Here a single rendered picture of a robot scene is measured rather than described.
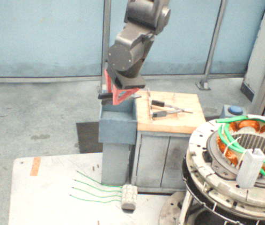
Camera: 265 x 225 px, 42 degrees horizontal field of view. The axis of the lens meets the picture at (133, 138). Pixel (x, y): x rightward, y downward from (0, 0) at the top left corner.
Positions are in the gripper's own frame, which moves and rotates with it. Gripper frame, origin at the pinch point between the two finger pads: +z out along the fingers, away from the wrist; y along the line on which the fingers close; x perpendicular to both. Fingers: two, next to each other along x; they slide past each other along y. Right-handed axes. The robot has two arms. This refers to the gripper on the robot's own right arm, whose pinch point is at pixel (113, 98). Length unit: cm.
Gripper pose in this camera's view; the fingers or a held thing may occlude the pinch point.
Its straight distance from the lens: 89.1
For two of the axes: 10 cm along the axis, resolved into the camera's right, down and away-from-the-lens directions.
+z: -3.7, 6.4, 6.7
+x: 8.2, -1.2, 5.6
